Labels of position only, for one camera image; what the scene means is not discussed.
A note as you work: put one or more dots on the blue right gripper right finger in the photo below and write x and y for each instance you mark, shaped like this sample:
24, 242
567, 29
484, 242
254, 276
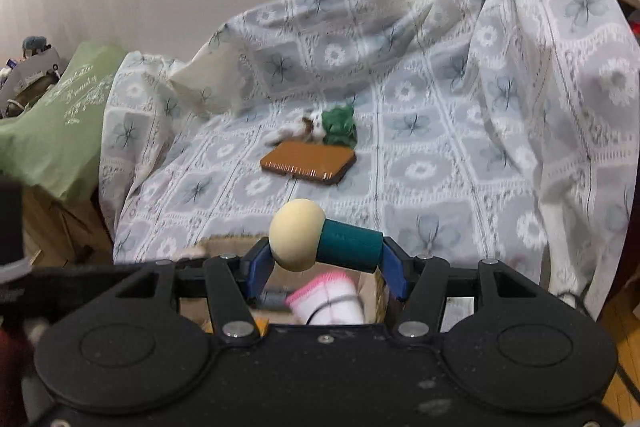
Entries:
397, 269

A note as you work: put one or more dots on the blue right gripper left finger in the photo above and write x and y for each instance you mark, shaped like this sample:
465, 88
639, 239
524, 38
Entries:
255, 269

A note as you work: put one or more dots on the wooden mushroom teal stem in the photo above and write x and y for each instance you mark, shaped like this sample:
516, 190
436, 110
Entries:
300, 235

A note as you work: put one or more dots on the pink white sock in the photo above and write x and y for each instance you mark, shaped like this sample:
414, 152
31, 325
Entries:
329, 299

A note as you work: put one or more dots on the green white plush toy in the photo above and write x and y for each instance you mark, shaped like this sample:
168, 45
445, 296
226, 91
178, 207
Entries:
334, 126

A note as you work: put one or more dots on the dark teal bottle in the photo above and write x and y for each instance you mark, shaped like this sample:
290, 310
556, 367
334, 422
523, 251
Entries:
274, 299

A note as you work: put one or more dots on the woven basket with fabric liner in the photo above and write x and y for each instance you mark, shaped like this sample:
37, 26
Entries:
370, 286

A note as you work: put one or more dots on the brown leather case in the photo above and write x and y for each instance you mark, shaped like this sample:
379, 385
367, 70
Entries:
321, 163

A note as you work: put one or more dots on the green embroidered pillow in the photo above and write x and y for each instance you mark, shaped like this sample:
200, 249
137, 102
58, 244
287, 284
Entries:
56, 144

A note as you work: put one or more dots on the floral lace sofa cover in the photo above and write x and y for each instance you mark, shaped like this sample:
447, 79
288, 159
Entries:
504, 129

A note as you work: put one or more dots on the cardboard box with clutter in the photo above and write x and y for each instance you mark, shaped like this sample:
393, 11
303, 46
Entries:
24, 82

